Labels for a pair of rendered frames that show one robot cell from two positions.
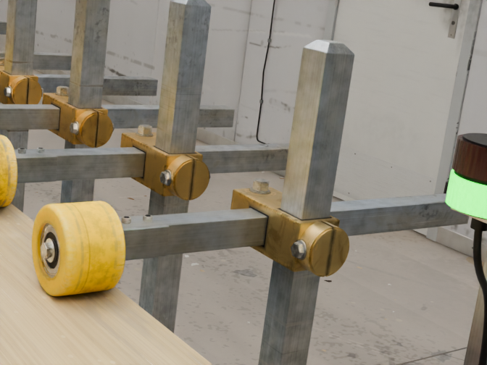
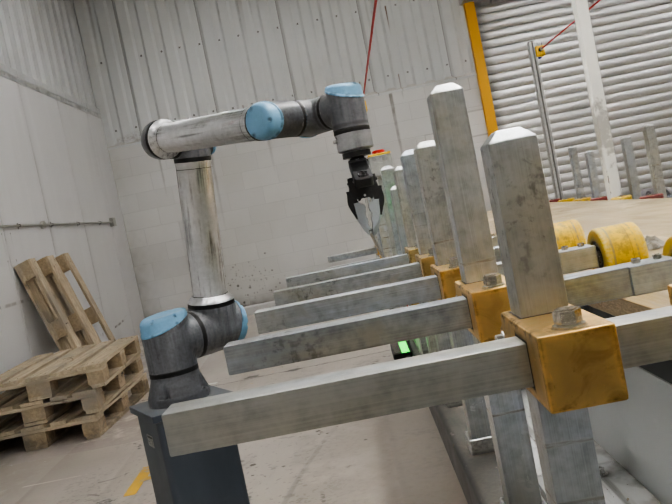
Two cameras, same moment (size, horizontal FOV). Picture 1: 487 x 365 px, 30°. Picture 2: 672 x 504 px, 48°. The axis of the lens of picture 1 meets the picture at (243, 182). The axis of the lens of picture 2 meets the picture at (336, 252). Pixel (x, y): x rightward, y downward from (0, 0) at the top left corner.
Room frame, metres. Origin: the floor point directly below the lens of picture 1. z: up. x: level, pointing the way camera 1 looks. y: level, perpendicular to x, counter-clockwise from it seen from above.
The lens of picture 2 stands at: (2.17, 0.76, 1.07)
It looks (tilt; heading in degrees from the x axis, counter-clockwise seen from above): 3 degrees down; 218
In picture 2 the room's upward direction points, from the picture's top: 11 degrees counter-clockwise
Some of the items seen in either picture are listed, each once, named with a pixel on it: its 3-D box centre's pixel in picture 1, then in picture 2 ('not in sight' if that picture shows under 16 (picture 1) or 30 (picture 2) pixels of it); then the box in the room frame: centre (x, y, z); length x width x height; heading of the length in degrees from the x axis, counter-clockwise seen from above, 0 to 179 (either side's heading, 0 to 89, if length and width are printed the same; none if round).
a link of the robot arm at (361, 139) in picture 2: not in sight; (353, 143); (0.66, -0.31, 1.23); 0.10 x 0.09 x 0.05; 127
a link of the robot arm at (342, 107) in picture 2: not in sight; (346, 108); (0.66, -0.31, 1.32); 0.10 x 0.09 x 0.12; 82
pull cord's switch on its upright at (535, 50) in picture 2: not in sight; (552, 135); (-2.07, -0.85, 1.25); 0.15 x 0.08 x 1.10; 37
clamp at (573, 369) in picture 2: not in sight; (554, 348); (1.67, 0.55, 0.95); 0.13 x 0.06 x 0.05; 37
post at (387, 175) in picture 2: not in sight; (403, 252); (0.45, -0.36, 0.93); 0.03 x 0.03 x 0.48; 37
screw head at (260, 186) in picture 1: (260, 185); not in sight; (0.91, -0.02, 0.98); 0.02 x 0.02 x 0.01
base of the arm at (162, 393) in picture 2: not in sight; (176, 383); (0.72, -1.10, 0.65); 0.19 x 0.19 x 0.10
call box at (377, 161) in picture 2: not in sight; (381, 166); (0.24, -0.52, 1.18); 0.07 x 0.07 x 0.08; 37
